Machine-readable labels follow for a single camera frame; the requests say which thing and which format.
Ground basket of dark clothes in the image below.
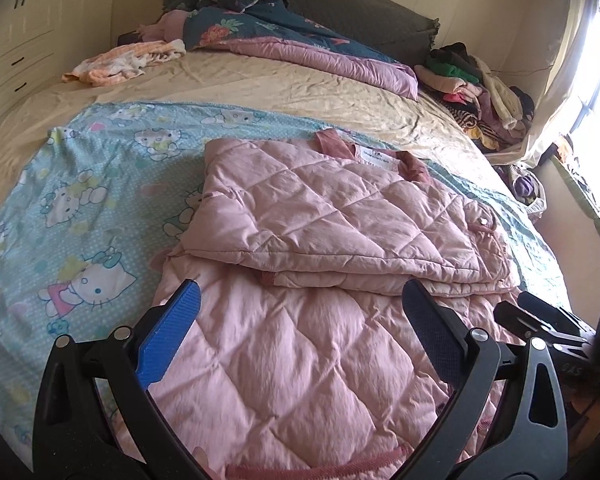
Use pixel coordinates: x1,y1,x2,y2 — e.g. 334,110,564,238
495,162,549,219

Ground peach and white crumpled cloth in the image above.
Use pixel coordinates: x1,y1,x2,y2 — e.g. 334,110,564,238
62,39,187,87

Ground pile of mixed clothes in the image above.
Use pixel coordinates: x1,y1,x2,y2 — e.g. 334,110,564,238
415,42,537,154

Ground pink pillow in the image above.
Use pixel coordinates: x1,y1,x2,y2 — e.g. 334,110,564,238
140,10,189,44

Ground dark floral quilt, pink lining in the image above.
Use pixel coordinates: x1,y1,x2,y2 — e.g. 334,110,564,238
182,0,420,101

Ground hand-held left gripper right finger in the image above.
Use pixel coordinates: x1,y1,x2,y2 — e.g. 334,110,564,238
402,277,569,480

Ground clutter on window sill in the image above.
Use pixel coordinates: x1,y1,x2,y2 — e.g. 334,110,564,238
550,135,600,247

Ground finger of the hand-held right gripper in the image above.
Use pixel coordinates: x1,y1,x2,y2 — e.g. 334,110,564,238
517,291,597,342
493,301,590,357

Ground blue cartoon cat printed sheet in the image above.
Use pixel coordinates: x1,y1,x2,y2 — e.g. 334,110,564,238
0,102,571,461

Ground bed with beige sheet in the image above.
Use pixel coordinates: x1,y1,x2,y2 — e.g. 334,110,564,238
0,35,571,461

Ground cream wardrobe with drawers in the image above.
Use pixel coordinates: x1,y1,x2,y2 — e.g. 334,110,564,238
0,0,119,111

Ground cream curtain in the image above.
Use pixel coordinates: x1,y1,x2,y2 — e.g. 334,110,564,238
487,0,600,169

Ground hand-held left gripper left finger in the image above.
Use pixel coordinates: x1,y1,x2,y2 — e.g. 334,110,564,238
32,278,203,480

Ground pink quilted jacket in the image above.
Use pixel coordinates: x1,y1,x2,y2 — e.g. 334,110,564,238
130,129,528,480

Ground grey padded headboard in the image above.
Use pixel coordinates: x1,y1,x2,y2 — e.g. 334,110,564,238
162,0,441,68

